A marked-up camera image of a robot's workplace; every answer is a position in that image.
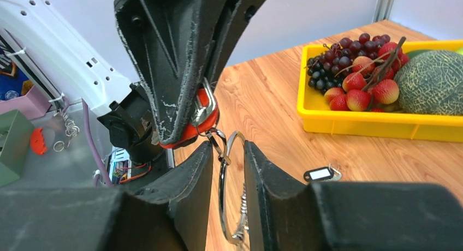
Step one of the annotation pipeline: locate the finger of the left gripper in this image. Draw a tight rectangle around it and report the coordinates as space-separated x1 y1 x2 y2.
114 0 232 145
206 0 266 87

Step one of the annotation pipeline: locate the red strawberry cluster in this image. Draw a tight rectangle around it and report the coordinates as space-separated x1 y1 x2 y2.
323 37 409 112

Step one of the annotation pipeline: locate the dark purple grape bunch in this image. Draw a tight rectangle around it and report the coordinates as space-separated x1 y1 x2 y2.
305 33 396 94

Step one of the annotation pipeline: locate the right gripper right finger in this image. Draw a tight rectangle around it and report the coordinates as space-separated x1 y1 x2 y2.
244 141 462 250

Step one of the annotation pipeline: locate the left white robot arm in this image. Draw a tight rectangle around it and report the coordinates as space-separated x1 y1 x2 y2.
1 0 266 163

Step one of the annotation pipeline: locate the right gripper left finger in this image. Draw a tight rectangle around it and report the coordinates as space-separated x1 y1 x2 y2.
1 142 213 250

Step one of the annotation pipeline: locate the green box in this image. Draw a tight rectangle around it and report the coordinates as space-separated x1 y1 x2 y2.
1 110 34 187

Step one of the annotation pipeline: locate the key with red tag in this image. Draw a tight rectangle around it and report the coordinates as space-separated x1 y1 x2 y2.
159 88 219 149

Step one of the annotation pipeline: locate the key with black tag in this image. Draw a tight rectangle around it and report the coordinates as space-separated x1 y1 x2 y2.
303 165 342 183

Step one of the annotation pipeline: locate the large metal keyring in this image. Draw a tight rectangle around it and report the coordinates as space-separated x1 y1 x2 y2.
217 130 250 246

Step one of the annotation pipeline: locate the yellow plastic tray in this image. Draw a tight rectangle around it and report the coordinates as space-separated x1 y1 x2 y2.
296 44 462 142

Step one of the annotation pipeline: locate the green netted melon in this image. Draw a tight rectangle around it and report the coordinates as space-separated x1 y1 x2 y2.
394 50 462 116

